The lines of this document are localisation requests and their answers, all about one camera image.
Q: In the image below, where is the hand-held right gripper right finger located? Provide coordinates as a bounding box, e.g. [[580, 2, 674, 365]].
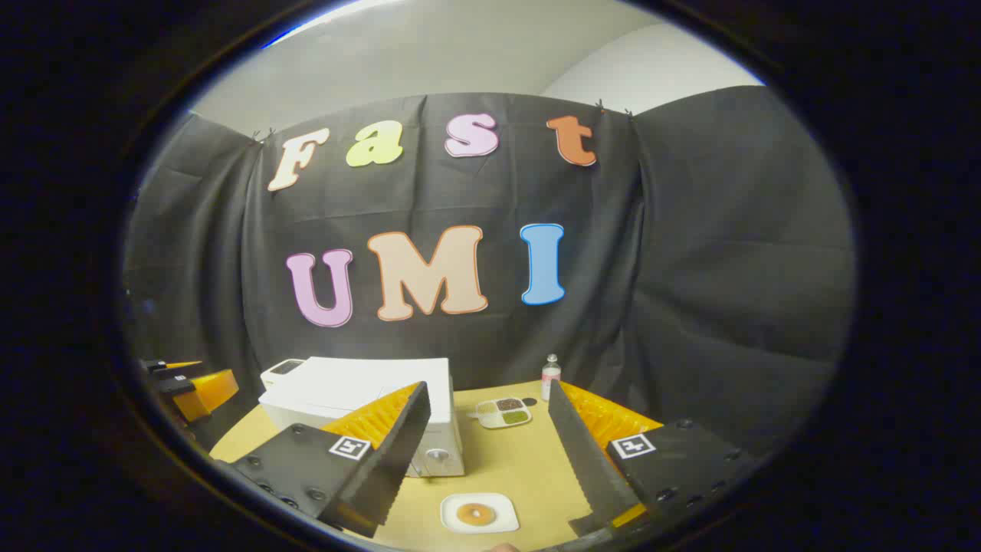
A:
[[548, 379, 756, 537]]

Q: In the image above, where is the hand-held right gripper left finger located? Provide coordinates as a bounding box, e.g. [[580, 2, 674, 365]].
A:
[[230, 381, 432, 537]]

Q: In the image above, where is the white microwave oven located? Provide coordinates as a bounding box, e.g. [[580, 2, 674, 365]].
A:
[[258, 356, 466, 478]]

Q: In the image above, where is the white divided tray of grains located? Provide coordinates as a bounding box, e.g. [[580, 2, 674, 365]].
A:
[[475, 396, 533, 429]]

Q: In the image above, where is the white square plate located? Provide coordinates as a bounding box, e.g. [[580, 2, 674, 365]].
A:
[[441, 492, 520, 534]]

